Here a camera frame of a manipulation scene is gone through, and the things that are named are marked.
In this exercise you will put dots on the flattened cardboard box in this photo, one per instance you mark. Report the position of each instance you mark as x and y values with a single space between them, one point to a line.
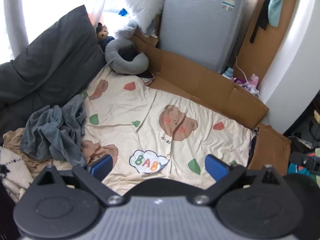
200 85

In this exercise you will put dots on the beige cloth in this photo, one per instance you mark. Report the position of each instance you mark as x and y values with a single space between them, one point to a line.
15 137

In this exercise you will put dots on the brown teddy bear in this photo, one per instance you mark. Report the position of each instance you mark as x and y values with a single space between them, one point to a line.
102 31

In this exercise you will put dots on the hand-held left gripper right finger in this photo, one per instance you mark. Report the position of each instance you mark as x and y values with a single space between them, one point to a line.
215 166

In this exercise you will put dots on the small cardboard piece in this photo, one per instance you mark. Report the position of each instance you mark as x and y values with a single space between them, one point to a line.
270 150

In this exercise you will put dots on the grey neck pillow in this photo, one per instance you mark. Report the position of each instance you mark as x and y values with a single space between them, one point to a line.
125 69

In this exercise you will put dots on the sheer curtain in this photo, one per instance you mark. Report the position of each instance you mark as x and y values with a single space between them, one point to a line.
100 2

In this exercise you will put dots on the dark grey pillow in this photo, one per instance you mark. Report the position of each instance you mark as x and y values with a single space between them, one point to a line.
57 50

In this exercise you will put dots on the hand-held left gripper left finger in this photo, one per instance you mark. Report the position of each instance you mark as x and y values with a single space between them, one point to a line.
101 167

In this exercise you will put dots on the detergent bottle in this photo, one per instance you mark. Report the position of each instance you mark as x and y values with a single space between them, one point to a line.
228 73

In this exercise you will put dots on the teal towel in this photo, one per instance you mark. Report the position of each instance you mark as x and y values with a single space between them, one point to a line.
277 2

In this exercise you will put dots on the white fleece blanket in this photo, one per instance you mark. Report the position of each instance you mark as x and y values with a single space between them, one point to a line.
12 170

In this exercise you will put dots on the white pillow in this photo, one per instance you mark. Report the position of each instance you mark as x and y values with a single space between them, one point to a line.
140 2

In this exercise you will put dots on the colourful patterned cloth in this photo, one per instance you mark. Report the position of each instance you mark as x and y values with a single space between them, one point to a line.
150 81

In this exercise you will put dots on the white window frame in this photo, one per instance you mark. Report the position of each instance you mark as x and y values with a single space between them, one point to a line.
15 17

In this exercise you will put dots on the pink refill pouch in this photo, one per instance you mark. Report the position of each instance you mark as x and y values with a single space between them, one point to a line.
253 80

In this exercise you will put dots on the blue denim pants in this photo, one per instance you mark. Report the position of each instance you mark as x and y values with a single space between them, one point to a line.
50 125

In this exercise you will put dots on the tall cardboard panel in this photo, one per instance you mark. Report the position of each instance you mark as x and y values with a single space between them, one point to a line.
260 55

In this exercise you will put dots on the cream bear print blanket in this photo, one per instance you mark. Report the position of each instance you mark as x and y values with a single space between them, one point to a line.
150 120

